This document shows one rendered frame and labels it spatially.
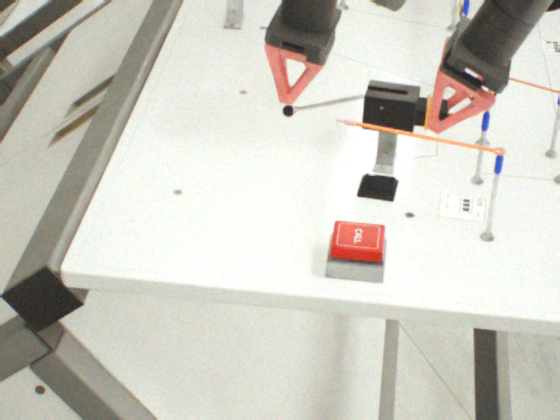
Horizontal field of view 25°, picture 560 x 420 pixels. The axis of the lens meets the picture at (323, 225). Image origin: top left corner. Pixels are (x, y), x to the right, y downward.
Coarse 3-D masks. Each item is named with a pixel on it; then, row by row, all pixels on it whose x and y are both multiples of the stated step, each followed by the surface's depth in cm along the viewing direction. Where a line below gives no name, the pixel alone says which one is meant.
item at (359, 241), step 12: (336, 228) 121; (348, 228) 121; (360, 228) 122; (372, 228) 122; (384, 228) 122; (336, 240) 120; (348, 240) 120; (360, 240) 120; (372, 240) 120; (336, 252) 119; (348, 252) 119; (360, 252) 119; (372, 252) 119
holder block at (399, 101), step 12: (372, 84) 135; (384, 84) 136; (396, 84) 136; (372, 96) 133; (384, 96) 133; (396, 96) 133; (408, 96) 134; (372, 108) 134; (384, 108) 133; (396, 108) 133; (408, 108) 133; (372, 120) 134; (384, 120) 134; (396, 120) 134; (408, 120) 134; (408, 132) 134
